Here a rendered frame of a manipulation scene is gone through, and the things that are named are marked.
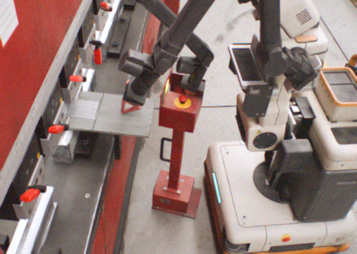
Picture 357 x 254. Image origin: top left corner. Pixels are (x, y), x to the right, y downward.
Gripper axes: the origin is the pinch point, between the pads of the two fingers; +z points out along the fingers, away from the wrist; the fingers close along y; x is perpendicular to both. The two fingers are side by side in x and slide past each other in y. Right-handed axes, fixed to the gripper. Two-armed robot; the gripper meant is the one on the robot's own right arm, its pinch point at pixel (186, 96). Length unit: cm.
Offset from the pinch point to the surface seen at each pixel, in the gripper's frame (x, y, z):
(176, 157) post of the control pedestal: 6.9, -7.8, 33.5
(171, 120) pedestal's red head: 14.9, 2.9, 2.6
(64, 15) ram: 52, 43, -55
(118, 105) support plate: 42, 23, -21
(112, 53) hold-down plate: 1.6, 36.9, -7.8
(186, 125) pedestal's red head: 14.9, -4.0, 2.0
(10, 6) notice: 81, 44, -74
